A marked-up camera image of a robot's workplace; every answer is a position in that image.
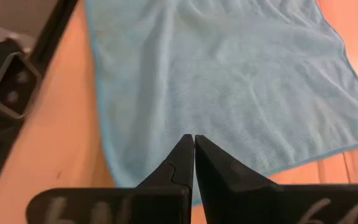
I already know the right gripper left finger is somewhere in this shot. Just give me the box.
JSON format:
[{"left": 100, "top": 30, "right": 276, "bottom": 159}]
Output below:
[{"left": 26, "top": 133, "right": 195, "bottom": 224}]

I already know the blue microfiber towel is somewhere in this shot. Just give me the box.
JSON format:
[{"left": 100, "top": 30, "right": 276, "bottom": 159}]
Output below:
[{"left": 84, "top": 0, "right": 358, "bottom": 207}]

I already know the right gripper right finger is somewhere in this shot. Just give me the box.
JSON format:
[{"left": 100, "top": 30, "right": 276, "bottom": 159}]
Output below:
[{"left": 194, "top": 134, "right": 358, "bottom": 224}]

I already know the black aluminium frame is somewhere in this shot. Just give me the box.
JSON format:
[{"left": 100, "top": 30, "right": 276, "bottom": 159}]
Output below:
[{"left": 28, "top": 0, "right": 80, "bottom": 75}]

